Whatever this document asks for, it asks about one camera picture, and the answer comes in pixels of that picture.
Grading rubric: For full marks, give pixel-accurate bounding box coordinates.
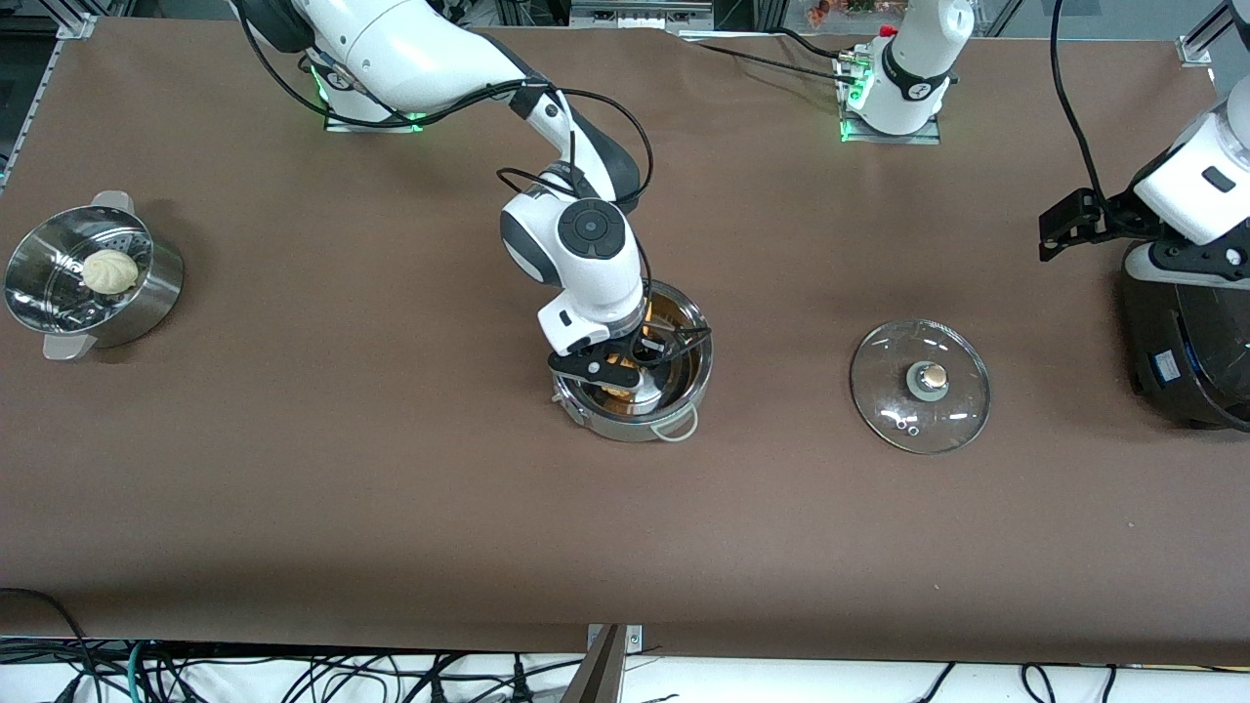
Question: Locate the steel steamer pot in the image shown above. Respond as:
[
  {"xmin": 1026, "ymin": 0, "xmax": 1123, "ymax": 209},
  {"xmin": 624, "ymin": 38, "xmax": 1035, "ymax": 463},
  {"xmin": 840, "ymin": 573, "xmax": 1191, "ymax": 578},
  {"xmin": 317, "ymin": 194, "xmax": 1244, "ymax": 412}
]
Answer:
[{"xmin": 5, "ymin": 190, "xmax": 186, "ymax": 362}]

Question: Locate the black floor cable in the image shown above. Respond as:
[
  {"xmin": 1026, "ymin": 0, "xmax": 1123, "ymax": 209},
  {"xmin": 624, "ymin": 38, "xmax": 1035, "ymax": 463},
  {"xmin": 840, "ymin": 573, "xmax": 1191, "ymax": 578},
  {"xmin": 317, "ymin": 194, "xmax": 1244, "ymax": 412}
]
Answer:
[{"xmin": 0, "ymin": 587, "xmax": 97, "ymax": 703}]

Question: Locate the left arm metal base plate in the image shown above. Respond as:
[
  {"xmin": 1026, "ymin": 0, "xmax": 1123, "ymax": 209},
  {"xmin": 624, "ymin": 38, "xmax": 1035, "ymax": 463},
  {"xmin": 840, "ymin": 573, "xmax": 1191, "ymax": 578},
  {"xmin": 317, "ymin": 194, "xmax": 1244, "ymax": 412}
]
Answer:
[{"xmin": 838, "ymin": 54, "xmax": 944, "ymax": 145}]

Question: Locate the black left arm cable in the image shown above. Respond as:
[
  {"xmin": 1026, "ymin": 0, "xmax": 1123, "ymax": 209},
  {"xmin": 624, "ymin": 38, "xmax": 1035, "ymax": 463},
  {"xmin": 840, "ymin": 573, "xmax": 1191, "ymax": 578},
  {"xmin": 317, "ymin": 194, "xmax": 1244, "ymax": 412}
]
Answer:
[{"xmin": 1050, "ymin": 0, "xmax": 1114, "ymax": 211}]

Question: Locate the grey metal box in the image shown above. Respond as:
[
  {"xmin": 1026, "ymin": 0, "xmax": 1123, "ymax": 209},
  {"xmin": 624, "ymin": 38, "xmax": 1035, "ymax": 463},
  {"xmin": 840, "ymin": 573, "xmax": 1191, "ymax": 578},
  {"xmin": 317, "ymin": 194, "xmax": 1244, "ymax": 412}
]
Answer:
[{"xmin": 570, "ymin": 0, "xmax": 716, "ymax": 30}]

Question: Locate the white steamed bun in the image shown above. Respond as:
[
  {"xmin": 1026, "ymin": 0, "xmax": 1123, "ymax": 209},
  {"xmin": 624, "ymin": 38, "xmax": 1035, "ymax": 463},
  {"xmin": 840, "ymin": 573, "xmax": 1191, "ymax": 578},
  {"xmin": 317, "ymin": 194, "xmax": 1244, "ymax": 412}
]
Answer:
[{"xmin": 80, "ymin": 249, "xmax": 141, "ymax": 294}]

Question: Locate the glass pot lid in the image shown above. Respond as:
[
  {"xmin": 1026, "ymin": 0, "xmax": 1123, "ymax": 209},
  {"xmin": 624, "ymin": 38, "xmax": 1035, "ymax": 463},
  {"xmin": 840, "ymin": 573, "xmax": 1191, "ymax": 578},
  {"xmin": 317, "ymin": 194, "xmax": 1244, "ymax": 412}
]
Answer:
[{"xmin": 850, "ymin": 319, "xmax": 992, "ymax": 455}]

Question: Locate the long black base cable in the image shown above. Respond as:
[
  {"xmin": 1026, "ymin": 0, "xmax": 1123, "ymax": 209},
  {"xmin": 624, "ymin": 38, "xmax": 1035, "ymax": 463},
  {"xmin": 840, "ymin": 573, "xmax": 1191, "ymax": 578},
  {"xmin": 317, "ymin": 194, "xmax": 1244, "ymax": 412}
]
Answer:
[{"xmin": 695, "ymin": 39, "xmax": 862, "ymax": 87}]

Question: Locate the aluminium corner profile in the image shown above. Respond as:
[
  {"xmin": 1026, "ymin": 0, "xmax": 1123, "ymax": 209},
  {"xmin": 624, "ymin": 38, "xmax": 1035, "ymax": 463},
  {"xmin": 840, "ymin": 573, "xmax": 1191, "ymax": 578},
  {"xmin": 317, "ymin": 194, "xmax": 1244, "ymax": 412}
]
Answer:
[{"xmin": 1177, "ymin": 0, "xmax": 1233, "ymax": 67}]

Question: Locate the aluminium profile post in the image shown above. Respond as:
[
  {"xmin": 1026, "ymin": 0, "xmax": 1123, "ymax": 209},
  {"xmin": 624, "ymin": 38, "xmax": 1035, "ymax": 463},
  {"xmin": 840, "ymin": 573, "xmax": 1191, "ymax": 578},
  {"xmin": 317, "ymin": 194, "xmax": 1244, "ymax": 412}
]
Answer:
[{"xmin": 562, "ymin": 623, "xmax": 644, "ymax": 703}]

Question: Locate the orange background item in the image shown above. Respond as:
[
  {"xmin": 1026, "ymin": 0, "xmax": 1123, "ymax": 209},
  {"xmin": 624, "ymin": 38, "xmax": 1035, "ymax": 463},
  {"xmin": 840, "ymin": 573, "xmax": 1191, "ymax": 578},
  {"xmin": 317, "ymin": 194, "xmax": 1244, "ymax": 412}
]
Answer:
[{"xmin": 806, "ymin": 0, "xmax": 882, "ymax": 26}]

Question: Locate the brown table mat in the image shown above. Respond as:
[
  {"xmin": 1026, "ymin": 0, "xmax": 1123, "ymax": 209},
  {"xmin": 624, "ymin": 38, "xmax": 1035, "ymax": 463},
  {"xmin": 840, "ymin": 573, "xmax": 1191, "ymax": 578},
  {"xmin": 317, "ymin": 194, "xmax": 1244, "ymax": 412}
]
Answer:
[{"xmin": 0, "ymin": 18, "xmax": 1250, "ymax": 667}]

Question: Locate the steel cooking pot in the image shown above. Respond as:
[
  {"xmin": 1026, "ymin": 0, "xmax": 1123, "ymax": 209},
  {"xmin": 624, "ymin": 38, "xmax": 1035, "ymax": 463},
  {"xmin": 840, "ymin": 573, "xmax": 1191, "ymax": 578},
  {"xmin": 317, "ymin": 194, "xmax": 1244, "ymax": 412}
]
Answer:
[{"xmin": 552, "ymin": 278, "xmax": 714, "ymax": 443}]

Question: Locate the black rice cooker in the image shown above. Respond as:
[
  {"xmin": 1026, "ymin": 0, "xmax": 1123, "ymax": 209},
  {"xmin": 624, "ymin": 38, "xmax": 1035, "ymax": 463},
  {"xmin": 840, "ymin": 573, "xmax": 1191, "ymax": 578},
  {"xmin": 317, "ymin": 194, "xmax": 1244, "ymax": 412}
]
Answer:
[{"xmin": 1118, "ymin": 278, "xmax": 1250, "ymax": 433}]

